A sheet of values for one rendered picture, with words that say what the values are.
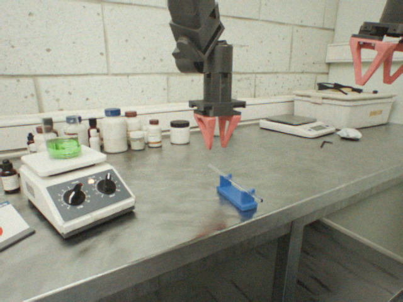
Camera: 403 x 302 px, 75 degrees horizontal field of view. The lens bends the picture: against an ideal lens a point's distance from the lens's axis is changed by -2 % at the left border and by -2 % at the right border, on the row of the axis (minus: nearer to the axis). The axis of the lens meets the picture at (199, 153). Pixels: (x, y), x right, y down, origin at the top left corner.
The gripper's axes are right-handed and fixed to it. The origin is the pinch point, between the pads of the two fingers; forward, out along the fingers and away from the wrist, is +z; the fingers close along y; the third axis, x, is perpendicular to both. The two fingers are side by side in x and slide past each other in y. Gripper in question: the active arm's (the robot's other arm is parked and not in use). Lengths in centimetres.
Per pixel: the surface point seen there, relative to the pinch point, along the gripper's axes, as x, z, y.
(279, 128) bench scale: -33, 7, -47
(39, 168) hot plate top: 0.2, 0.4, 32.9
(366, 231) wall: -28, 70, -112
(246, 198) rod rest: 12.3, 7.0, 0.2
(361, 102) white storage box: -23, -3, -80
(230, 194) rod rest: 7.8, 8.1, 0.9
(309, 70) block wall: -63, -16, -90
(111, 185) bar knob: 3.0, 4.1, 22.1
